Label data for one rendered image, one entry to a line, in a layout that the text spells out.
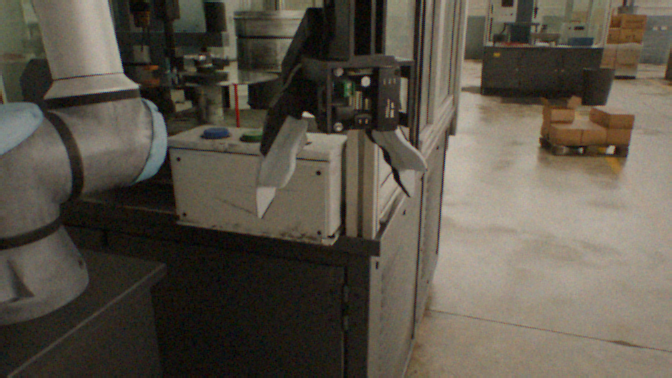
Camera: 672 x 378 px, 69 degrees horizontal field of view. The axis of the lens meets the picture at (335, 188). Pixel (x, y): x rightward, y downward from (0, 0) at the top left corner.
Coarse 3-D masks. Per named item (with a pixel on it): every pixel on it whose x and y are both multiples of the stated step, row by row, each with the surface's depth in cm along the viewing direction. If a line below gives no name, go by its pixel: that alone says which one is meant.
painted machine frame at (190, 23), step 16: (112, 0) 171; (192, 0) 182; (128, 16) 171; (192, 16) 183; (208, 16) 130; (224, 16) 131; (128, 32) 140; (160, 32) 137; (176, 32) 136; (192, 32) 135; (208, 32) 132; (224, 32) 132; (128, 48) 176; (144, 48) 170; (160, 48) 171; (192, 48) 185; (160, 64) 174
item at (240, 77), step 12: (168, 72) 123; (240, 72) 124; (252, 72) 124; (264, 72) 123; (144, 84) 101; (156, 84) 101; (168, 84) 100; (180, 84) 101; (192, 84) 100; (204, 84) 100; (216, 84) 100; (228, 84) 101; (240, 84) 102
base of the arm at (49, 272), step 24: (0, 240) 54; (24, 240) 55; (48, 240) 58; (0, 264) 54; (24, 264) 56; (48, 264) 57; (72, 264) 61; (0, 288) 55; (24, 288) 56; (48, 288) 57; (72, 288) 60; (0, 312) 54; (24, 312) 56; (48, 312) 57
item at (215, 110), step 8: (200, 88) 112; (208, 88) 112; (216, 88) 113; (200, 96) 113; (208, 96) 112; (216, 96) 113; (200, 104) 113; (208, 104) 113; (216, 104) 114; (200, 112) 114; (208, 112) 114; (216, 112) 114; (200, 120) 115; (208, 120) 114; (216, 120) 115
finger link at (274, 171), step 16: (288, 128) 41; (304, 128) 39; (288, 144) 40; (304, 144) 42; (272, 160) 41; (288, 160) 38; (256, 176) 42; (272, 176) 40; (288, 176) 37; (256, 192) 41; (272, 192) 42; (256, 208) 42
